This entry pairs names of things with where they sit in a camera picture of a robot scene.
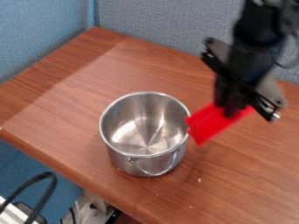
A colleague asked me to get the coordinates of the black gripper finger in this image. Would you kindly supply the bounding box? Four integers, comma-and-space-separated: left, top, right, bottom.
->
224, 93, 246, 117
213, 76, 228, 107

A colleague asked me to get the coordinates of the black bag strap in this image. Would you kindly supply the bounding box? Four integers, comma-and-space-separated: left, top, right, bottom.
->
0, 171, 58, 224

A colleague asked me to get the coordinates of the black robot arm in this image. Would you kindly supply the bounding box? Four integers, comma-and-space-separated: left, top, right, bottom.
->
201, 0, 299, 122

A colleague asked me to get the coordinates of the red block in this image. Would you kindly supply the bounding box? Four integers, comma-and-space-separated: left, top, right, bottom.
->
184, 102, 253, 145

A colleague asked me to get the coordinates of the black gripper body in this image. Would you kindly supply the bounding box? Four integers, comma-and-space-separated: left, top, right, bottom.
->
201, 38, 285, 122

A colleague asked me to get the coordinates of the metal pot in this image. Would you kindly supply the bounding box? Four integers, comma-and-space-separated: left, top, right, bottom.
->
97, 91, 189, 177

